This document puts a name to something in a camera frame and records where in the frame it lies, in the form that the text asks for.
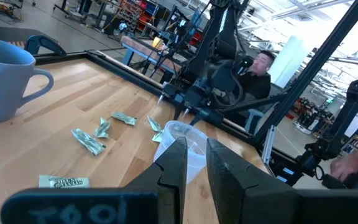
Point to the flat green sweetener packet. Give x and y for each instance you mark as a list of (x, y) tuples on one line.
[(64, 182)]

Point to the black box with white labels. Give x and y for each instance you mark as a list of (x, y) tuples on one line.
[(286, 174)]

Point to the silver frame bracket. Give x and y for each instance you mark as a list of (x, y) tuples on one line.
[(267, 143)]

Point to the red bin shelf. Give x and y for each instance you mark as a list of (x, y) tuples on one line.
[(141, 15)]

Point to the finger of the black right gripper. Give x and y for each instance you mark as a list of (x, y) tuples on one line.
[(197, 119), (178, 112)]

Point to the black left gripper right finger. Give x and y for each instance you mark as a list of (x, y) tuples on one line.
[(235, 186)]

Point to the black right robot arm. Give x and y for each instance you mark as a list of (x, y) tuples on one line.
[(219, 37)]

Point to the clear plastic cup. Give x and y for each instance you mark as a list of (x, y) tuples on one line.
[(196, 155)]

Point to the person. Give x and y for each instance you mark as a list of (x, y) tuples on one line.
[(255, 85)]

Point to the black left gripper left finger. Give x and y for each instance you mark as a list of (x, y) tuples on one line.
[(166, 174)]

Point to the grey chair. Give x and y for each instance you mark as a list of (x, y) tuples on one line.
[(253, 119)]

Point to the lavender ceramic mug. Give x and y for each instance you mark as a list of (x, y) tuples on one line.
[(2, 81)]

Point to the wooden background workbench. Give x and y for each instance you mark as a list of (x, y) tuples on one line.
[(145, 49)]

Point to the black background robot arm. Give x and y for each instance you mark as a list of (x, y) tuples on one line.
[(340, 133)]

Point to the person's hand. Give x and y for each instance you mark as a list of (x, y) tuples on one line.
[(345, 166)]

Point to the green sweetener packet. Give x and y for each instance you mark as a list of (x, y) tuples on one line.
[(158, 137), (124, 118), (89, 141), (154, 124), (64, 182), (102, 128)]

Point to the yellow cup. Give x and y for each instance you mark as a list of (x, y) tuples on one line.
[(157, 42)]

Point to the black aluminium table frame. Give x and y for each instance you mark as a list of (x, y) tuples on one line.
[(129, 74)]

